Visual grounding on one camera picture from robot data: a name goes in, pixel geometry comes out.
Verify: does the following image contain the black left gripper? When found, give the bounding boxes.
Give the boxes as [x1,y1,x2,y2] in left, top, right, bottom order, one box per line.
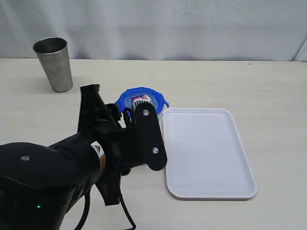
[78,84,142,206]

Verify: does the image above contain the blue container lid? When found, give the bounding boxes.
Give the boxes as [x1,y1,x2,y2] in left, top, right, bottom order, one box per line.
[115,87,169,113]

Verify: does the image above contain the clear plastic container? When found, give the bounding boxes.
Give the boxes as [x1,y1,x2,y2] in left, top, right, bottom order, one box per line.
[156,104,167,120]

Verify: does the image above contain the stainless steel cup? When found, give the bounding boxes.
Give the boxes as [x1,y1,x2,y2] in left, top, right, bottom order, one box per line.
[33,37,73,92]

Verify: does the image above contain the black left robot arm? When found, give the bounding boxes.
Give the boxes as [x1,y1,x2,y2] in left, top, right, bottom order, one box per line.
[0,84,142,230]

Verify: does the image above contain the white plastic tray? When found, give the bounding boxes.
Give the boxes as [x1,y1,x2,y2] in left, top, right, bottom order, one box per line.
[163,107,258,200]

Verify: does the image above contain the white backdrop curtain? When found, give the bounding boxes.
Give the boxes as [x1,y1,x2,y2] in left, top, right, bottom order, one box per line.
[0,0,307,61]

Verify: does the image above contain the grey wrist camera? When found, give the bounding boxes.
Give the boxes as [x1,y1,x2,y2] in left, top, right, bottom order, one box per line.
[133,100,167,171]

